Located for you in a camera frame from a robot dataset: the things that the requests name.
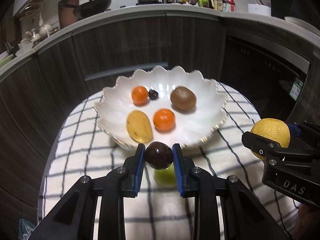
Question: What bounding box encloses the white plate on counter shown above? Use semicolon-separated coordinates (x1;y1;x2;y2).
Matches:
285;16;318;30

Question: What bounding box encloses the large yellow lemon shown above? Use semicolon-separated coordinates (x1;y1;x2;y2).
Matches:
251;118;290;148

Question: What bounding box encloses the white teapot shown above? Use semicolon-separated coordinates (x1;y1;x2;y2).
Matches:
39;24;52;37

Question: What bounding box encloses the small orange kumquat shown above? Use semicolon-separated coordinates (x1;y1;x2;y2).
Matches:
131;86;149;106

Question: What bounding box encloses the yellow mango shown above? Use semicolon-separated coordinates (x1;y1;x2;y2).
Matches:
126;110;153;144

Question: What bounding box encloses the green apple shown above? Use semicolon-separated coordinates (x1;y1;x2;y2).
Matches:
153;164;176;187

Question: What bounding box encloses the brown kiwi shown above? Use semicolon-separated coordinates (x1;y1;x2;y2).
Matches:
170;86;197;111

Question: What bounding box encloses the white scalloped ceramic bowl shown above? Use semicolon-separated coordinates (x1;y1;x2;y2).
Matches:
94;66;228;151

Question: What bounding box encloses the black wok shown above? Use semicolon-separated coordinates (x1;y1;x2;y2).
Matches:
59;0;112;20

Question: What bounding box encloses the orange mandarin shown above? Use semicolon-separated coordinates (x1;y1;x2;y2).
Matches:
153;108;176;132

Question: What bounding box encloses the silver drawer handle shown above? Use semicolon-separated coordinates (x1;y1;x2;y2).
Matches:
84;62;169;81

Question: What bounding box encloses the dark plum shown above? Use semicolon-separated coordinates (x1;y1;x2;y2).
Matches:
149;89;158;100
144;141;173;170

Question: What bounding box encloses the white black checked cloth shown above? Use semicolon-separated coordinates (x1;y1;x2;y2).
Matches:
39;83;298;239

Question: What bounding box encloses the green energy label sticker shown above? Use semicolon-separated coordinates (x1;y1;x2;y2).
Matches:
289;78;303;101

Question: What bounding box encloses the white small appliance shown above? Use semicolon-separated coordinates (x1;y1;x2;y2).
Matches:
247;4;271;16

